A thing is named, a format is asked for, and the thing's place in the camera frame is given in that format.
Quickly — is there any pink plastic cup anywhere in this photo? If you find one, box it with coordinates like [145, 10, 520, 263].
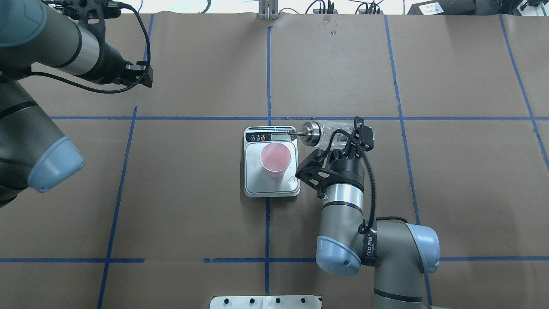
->
[259, 142, 292, 179]

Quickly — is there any glass sauce bottle steel spout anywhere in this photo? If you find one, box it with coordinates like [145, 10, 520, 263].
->
[287, 121, 375, 151]

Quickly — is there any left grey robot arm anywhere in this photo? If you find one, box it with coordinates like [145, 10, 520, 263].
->
[0, 0, 153, 206]

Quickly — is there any silver kitchen scale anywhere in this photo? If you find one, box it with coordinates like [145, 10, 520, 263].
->
[243, 126, 300, 198]

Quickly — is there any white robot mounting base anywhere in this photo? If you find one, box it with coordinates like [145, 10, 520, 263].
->
[209, 295, 323, 309]

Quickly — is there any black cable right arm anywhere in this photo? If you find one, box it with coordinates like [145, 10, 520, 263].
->
[320, 129, 408, 234]

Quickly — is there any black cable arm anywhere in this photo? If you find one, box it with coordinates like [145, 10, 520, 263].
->
[26, 2, 151, 94]
[320, 129, 408, 234]

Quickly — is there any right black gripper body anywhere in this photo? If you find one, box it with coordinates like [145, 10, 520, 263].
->
[295, 148, 365, 198]

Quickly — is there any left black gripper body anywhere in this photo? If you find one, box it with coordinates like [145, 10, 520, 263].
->
[97, 43, 153, 88]

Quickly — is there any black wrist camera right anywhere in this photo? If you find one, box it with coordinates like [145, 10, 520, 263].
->
[352, 117, 375, 152]

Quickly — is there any aluminium frame post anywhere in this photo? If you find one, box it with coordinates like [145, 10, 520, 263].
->
[258, 0, 280, 20]

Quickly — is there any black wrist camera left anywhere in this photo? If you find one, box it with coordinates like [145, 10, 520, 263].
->
[42, 0, 125, 36]

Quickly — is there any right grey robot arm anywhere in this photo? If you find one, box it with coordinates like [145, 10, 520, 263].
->
[296, 149, 440, 309]

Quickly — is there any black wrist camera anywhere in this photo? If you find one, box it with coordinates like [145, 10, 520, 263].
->
[42, 0, 125, 36]
[352, 117, 375, 152]

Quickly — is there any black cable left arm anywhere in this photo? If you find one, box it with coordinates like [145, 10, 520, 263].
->
[26, 2, 151, 94]

